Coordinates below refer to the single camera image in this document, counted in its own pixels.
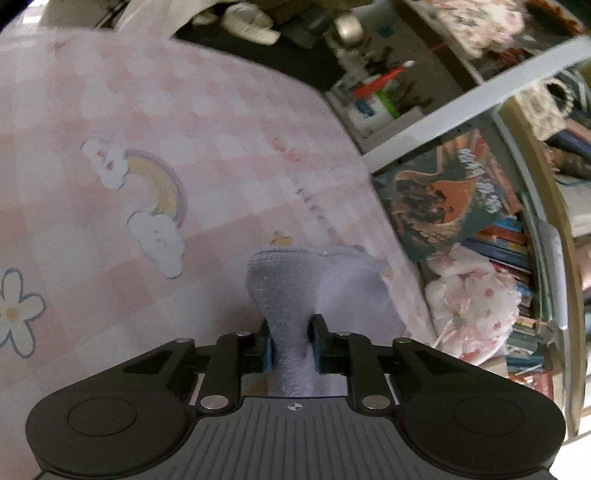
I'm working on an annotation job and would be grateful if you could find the white smartwatch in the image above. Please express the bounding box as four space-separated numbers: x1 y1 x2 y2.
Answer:
221 2 280 46

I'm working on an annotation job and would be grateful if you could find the Harry Potter book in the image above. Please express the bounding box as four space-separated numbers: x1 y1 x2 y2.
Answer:
373 129 522 262

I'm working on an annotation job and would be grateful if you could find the red tassel charm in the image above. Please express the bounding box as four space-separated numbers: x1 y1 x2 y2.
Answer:
353 60 415 99

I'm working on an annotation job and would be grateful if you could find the pink checkered cartoon desk mat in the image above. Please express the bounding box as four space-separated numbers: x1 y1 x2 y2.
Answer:
1 29 433 479

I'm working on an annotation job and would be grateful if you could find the floral fabric pouch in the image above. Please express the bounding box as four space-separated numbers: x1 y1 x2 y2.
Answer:
431 0 525 59

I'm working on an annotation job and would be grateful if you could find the purple and tan fleece garment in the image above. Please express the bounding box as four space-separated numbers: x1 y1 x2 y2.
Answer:
246 245 406 397

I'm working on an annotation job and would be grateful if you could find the white pen holder jar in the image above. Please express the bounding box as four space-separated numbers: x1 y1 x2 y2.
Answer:
346 91 401 138

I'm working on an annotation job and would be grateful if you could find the row of books on shelf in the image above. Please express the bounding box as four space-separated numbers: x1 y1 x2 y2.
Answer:
461 216 555 398

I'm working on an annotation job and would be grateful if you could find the metal bowl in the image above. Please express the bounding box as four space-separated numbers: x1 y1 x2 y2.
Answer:
334 11 363 46

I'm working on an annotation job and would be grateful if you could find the white shelf frame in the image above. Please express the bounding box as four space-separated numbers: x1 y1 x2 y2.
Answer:
322 0 591 439

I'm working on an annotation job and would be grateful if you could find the white pink plush bunny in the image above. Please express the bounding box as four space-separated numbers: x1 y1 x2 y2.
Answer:
425 244 522 365

